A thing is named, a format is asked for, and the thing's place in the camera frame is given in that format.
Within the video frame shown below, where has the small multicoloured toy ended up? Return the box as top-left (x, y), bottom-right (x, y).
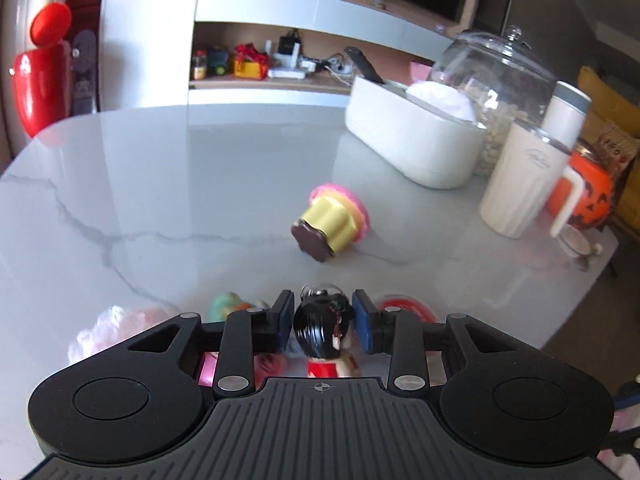
top-left (207, 292), bottom-right (271, 324)

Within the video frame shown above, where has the glass jar with lid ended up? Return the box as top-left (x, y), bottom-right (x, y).
top-left (430, 25), bottom-right (558, 178)

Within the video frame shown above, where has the dark green toy car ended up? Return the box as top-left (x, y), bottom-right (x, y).
top-left (207, 46), bottom-right (231, 77)

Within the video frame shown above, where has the cream oval container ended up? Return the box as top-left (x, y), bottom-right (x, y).
top-left (345, 76), bottom-right (488, 190)

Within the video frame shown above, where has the grey skateboard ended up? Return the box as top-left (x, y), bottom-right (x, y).
top-left (70, 30), bottom-right (97, 117)

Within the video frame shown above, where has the cream ribbed cup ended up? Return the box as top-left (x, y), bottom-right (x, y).
top-left (480, 119), bottom-right (573, 240)

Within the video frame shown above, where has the white thermos with handle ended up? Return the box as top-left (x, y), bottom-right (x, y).
top-left (540, 81), bottom-right (593, 239)

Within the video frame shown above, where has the red bin with round lid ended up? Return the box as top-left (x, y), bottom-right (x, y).
top-left (11, 2), bottom-right (72, 139)

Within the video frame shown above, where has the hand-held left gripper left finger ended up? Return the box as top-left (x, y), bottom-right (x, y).
top-left (127, 289), bottom-right (296, 401)

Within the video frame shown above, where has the black handle tool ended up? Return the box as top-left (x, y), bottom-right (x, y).
top-left (344, 46), bottom-right (386, 85)

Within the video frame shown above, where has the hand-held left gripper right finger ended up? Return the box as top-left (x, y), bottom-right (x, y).
top-left (351, 289), bottom-right (518, 401)

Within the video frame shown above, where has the white coffee table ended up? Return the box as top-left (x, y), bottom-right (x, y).
top-left (0, 104), bottom-right (621, 386)

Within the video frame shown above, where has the orange pumpkin bucket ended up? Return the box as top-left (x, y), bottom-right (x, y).
top-left (545, 140), bottom-right (616, 231)

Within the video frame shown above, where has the white wall cabinet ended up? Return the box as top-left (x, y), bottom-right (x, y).
top-left (97, 0), bottom-right (501, 111)

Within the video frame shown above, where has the pink yellow toy cupcake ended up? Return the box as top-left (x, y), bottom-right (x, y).
top-left (291, 182), bottom-right (371, 263)

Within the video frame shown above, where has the black-haired doll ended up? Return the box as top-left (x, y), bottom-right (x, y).
top-left (292, 285), bottom-right (363, 379)

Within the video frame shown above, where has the pink plastic bag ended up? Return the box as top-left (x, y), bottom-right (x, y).
top-left (67, 305), bottom-right (177, 367)

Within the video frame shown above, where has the black box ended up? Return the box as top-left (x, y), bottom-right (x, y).
top-left (277, 30), bottom-right (304, 68)

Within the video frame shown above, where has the yellow sofa chair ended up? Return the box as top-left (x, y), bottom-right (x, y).
top-left (577, 65), bottom-right (640, 241)

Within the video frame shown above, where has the red-lid jelly cup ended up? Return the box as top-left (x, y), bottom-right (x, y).
top-left (377, 294), bottom-right (436, 324)

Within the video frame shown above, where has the white power strip with cables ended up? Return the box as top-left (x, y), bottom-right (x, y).
top-left (300, 52), bottom-right (354, 84)

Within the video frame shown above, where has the red and yellow gift box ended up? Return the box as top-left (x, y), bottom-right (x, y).
top-left (232, 43), bottom-right (269, 80)

